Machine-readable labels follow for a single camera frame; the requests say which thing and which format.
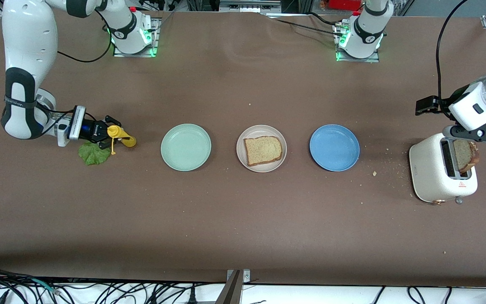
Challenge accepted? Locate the green lettuce leaf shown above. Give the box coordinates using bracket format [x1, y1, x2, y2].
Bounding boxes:
[78, 141, 112, 166]

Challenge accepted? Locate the yellow mustard squeeze bottle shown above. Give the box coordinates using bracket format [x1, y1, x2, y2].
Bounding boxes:
[107, 125, 137, 155]

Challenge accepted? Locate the brown crust bread slice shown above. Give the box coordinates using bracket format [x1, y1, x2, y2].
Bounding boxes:
[243, 136, 284, 167]
[453, 138, 480, 174]

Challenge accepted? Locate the pale green round plate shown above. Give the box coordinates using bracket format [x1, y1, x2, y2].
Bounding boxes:
[160, 123, 212, 172]

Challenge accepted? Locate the blue round plate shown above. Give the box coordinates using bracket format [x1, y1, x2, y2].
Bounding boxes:
[309, 124, 360, 172]

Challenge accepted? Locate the beige round plate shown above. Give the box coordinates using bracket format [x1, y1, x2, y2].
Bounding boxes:
[236, 125, 288, 173]

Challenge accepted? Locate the white two-slot toaster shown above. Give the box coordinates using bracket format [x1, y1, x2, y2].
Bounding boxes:
[409, 132, 478, 206]

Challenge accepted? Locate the red box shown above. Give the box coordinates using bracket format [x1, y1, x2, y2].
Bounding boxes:
[327, 0, 364, 11]

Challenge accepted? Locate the grey metal strut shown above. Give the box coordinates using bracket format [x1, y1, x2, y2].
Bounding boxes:
[215, 269, 243, 304]

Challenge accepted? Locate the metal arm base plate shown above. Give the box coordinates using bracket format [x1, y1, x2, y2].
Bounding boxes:
[113, 17, 159, 58]
[335, 23, 381, 63]

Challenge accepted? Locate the teal cable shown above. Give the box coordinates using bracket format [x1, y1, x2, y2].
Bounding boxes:
[28, 277, 62, 295]

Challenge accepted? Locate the silver metal frame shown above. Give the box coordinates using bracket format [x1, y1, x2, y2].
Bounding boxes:
[219, 0, 282, 13]

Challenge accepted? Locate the small metal bracket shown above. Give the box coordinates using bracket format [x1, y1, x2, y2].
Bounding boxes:
[226, 269, 251, 283]

